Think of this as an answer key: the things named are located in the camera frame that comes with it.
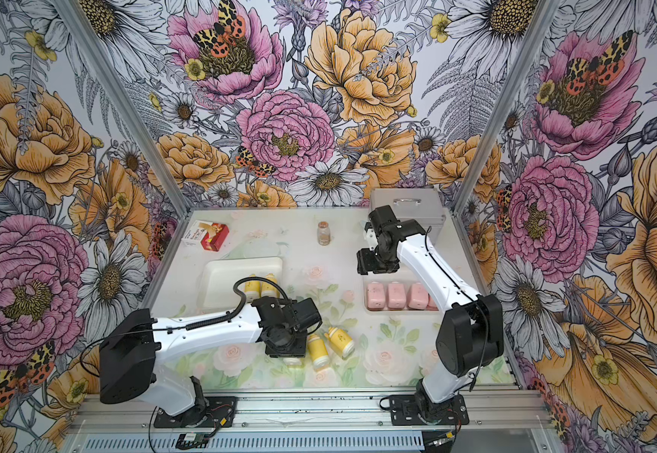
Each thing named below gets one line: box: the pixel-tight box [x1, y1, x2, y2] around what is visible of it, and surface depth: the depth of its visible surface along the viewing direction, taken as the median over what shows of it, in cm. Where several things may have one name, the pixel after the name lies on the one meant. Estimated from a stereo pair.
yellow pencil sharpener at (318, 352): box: [307, 334, 330, 370], surface depth 78 cm
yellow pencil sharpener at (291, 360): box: [282, 356, 302, 366], surface depth 79 cm
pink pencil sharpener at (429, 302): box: [422, 286, 439, 312], surface depth 90 cm
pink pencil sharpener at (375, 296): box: [366, 281, 387, 312], surface depth 91 cm
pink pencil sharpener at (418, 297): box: [407, 281, 429, 311], surface depth 90 cm
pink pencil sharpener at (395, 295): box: [387, 281, 407, 311], surface depth 91 cm
